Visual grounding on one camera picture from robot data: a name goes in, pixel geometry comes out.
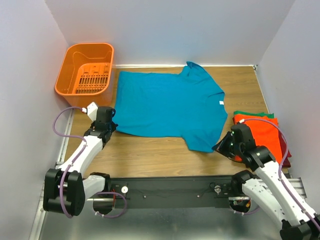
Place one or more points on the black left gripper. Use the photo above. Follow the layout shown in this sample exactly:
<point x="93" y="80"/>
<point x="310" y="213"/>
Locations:
<point x="113" y="126"/>

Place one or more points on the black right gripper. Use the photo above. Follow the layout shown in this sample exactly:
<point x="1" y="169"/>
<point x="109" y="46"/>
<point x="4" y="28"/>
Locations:
<point x="220" y="146"/>

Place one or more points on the blue t-shirt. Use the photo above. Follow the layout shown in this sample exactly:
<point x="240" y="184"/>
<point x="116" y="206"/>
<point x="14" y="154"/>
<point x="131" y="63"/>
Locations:
<point x="189" y="105"/>

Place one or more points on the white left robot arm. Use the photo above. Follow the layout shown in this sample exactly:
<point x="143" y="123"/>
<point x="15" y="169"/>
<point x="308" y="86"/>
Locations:
<point x="65" y="189"/>

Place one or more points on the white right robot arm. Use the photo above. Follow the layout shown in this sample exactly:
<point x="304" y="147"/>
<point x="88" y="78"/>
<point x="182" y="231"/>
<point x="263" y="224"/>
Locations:
<point x="264" y="183"/>

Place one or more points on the orange folded t-shirt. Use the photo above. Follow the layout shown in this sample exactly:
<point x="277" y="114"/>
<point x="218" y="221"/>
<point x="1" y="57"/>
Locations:
<point x="263" y="133"/>

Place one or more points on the green folded t-shirt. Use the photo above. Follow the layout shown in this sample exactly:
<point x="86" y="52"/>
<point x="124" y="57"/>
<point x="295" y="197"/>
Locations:
<point x="261" y="114"/>

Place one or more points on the orange plastic basket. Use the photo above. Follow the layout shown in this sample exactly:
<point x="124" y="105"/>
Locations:
<point x="87" y="74"/>

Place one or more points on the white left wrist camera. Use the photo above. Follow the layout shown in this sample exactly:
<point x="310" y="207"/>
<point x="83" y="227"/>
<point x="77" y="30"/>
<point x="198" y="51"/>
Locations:
<point x="91" y="111"/>

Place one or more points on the black mounting base plate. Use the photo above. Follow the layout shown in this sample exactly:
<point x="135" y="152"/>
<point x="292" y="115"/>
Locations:
<point x="212" y="191"/>

